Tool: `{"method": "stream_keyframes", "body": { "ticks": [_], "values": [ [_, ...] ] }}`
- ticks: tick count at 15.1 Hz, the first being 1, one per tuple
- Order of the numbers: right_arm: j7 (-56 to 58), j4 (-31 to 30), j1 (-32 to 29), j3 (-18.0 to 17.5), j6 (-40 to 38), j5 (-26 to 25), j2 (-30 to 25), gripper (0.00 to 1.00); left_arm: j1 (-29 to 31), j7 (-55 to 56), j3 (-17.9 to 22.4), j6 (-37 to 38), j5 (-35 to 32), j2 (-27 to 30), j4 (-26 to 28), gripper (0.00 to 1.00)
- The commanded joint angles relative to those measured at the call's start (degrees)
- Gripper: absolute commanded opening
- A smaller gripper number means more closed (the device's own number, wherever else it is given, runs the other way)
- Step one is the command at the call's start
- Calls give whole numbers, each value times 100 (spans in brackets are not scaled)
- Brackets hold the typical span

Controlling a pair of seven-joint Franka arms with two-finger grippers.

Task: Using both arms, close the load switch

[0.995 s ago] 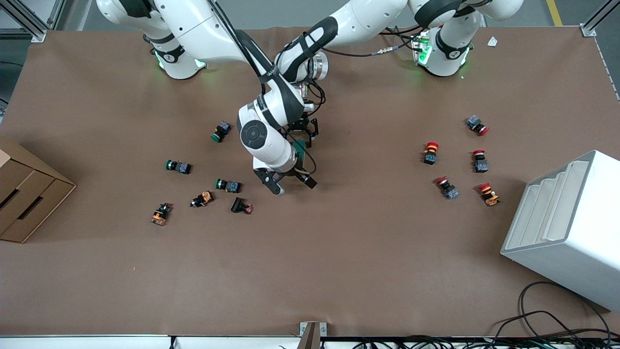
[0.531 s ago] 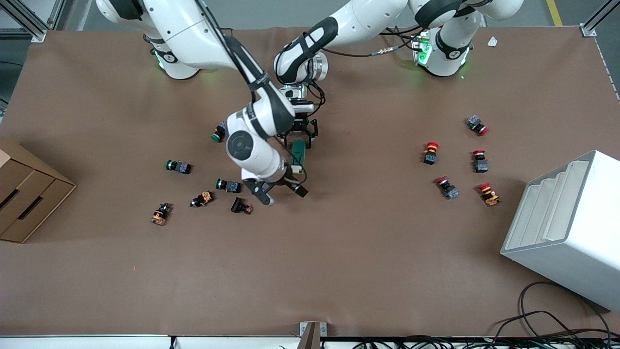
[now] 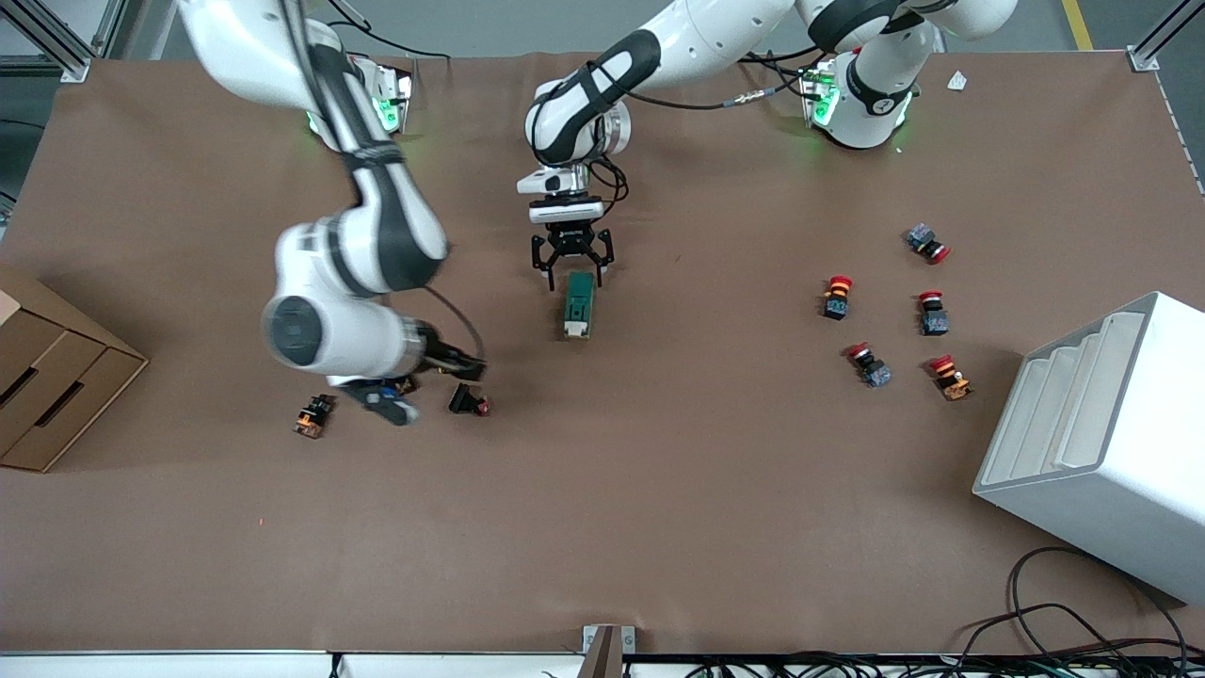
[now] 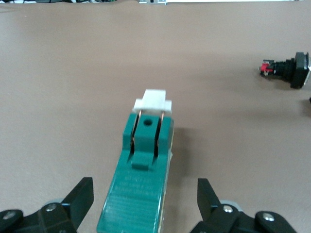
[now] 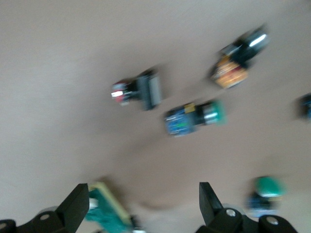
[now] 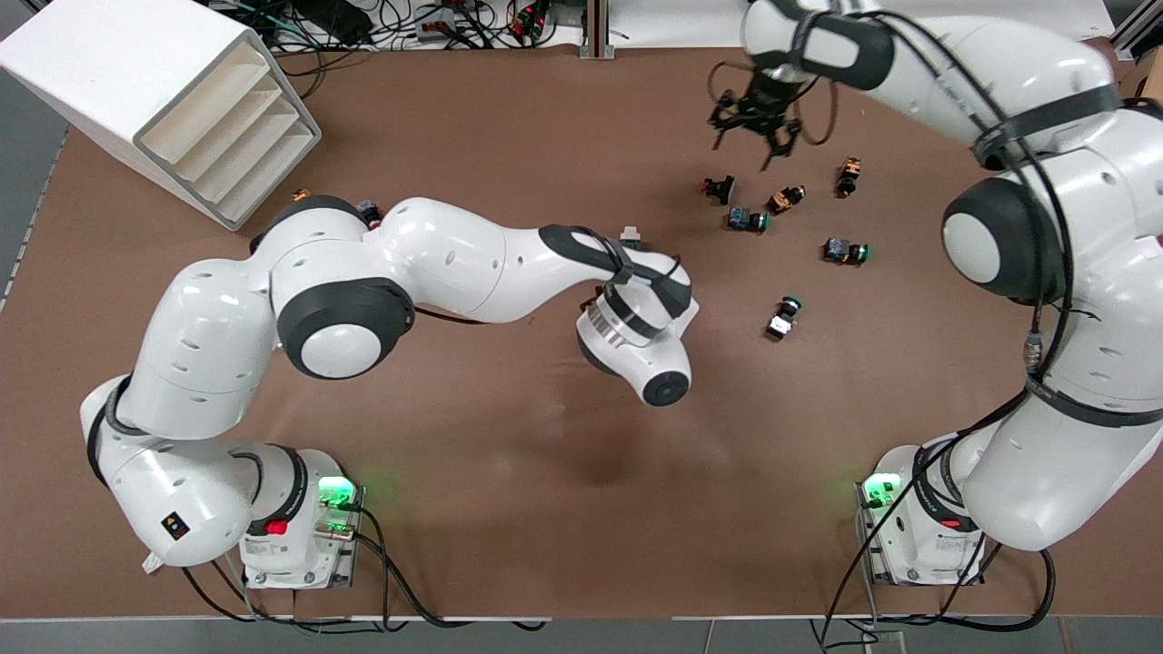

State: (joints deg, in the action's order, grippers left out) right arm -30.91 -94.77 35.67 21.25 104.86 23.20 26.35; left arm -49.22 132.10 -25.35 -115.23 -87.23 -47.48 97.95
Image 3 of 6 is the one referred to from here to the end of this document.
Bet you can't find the green load switch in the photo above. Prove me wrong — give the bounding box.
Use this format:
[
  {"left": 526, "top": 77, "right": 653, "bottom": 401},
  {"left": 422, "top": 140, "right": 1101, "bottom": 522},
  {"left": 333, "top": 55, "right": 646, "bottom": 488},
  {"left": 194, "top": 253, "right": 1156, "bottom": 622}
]
[{"left": 562, "top": 271, "right": 597, "bottom": 340}]

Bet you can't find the black selector orange body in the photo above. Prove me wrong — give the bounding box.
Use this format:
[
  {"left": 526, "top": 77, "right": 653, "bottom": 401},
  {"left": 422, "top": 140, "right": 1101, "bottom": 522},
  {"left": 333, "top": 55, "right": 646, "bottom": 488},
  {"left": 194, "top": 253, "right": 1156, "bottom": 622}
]
[{"left": 292, "top": 394, "right": 335, "bottom": 440}]

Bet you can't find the red mushroom button amber body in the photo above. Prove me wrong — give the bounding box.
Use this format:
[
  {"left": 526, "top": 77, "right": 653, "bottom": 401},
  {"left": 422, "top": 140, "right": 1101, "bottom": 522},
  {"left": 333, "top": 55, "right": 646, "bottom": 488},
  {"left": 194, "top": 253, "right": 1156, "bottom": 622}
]
[{"left": 927, "top": 354, "right": 974, "bottom": 403}]

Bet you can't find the cardboard drawer box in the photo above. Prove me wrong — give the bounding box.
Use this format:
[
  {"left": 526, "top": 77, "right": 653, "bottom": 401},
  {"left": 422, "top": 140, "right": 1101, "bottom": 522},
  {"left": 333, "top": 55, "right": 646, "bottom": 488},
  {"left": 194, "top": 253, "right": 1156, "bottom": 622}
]
[{"left": 0, "top": 264, "right": 150, "bottom": 474}]

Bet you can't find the white tiered storage bin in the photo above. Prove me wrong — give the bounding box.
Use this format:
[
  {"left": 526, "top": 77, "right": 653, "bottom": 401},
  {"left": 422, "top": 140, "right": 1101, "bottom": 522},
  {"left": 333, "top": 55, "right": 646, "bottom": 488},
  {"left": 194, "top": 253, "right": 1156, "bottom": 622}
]
[{"left": 972, "top": 291, "right": 1205, "bottom": 606}]

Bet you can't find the black cable silver connector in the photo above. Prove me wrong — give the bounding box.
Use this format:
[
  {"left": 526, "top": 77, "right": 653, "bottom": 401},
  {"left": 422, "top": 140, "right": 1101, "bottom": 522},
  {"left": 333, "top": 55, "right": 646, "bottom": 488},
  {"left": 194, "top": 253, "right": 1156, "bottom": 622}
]
[{"left": 626, "top": 47, "right": 829, "bottom": 112}]

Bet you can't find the black right arm base cable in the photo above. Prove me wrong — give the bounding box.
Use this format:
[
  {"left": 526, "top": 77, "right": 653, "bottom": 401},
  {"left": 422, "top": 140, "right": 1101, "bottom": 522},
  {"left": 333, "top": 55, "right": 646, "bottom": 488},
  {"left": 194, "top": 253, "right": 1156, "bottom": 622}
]
[{"left": 325, "top": 0, "right": 453, "bottom": 63}]

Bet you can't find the metal table bracket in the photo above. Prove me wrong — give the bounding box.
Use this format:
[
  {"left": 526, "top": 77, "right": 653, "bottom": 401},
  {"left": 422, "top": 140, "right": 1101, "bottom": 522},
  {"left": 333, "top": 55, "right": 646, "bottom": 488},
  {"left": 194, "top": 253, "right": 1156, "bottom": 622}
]
[{"left": 581, "top": 624, "right": 637, "bottom": 678}]

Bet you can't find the white table edge rail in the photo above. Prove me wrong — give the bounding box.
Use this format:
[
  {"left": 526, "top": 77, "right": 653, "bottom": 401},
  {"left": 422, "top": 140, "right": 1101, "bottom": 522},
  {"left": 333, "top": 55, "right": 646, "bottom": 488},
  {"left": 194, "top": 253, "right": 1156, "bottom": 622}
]
[{"left": 0, "top": 650, "right": 585, "bottom": 678}]

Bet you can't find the aluminium frame profile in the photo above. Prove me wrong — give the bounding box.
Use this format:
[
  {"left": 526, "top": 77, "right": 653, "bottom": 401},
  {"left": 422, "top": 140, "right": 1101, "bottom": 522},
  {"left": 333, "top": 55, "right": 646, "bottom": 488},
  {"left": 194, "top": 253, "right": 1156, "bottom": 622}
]
[
  {"left": 0, "top": 0, "right": 128, "bottom": 84},
  {"left": 1128, "top": 0, "right": 1205, "bottom": 73}
]

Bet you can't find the black cable bundle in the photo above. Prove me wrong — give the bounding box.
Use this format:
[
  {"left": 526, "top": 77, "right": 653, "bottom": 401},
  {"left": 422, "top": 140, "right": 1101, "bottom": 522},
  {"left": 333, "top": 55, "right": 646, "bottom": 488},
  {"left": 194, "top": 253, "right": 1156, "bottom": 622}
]
[{"left": 626, "top": 650, "right": 1205, "bottom": 678}]

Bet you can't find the black looped cable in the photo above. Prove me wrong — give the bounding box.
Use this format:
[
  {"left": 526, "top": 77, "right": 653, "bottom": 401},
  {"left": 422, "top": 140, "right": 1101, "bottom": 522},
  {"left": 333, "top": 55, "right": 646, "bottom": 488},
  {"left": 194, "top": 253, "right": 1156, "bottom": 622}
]
[{"left": 1007, "top": 546, "right": 1192, "bottom": 660}]

